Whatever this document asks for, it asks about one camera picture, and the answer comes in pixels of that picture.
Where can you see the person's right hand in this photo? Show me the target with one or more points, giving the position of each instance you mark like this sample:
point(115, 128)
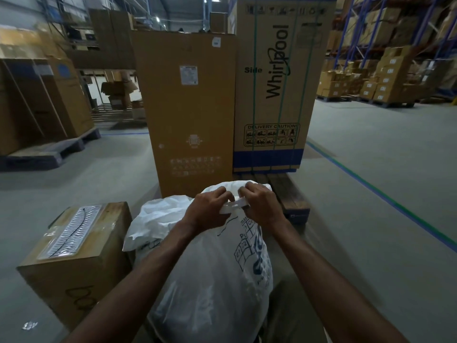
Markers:
point(266, 210)

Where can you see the person's left hand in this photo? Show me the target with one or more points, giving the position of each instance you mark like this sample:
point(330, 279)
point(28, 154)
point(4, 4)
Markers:
point(212, 210)

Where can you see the large white woven sack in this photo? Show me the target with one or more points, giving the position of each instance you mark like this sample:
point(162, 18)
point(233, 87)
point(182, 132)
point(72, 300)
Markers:
point(207, 289)

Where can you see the black cable tie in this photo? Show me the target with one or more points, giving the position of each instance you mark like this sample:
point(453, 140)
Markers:
point(81, 215)

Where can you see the person's left forearm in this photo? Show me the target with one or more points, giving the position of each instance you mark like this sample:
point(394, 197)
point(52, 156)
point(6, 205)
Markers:
point(135, 289)

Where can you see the person's right forearm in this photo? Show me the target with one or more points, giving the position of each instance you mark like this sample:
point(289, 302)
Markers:
point(328, 292)

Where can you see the tall plain cardboard box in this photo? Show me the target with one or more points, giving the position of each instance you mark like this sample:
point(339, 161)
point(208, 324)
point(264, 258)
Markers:
point(171, 114)

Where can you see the clear plastic tray wavy pattern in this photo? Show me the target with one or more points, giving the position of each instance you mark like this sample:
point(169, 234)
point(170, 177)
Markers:
point(89, 217)

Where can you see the plastic wrapped cardboard boxes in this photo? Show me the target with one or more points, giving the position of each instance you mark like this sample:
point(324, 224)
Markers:
point(138, 110)

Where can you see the tall cardboard box blue band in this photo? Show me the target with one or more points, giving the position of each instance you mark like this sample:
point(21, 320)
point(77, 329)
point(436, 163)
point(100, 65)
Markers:
point(314, 85)

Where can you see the small cardboard box with handwriting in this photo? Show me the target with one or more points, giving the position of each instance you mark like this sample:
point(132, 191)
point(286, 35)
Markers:
point(96, 278)

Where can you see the low slatted pallet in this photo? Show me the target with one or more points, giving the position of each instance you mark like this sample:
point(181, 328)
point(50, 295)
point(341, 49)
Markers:
point(107, 114)

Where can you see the stack of small cardboard boxes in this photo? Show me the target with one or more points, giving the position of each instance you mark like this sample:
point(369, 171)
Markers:
point(389, 85)

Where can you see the dark wooden pallet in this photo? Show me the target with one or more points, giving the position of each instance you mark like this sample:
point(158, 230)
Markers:
point(46, 151)

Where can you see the blue warehouse rack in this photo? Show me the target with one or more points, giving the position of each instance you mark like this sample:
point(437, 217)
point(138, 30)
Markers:
point(343, 32)

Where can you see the clear plastic scrap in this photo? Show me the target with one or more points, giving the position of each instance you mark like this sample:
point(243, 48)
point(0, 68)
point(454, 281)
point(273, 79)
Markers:
point(29, 325)

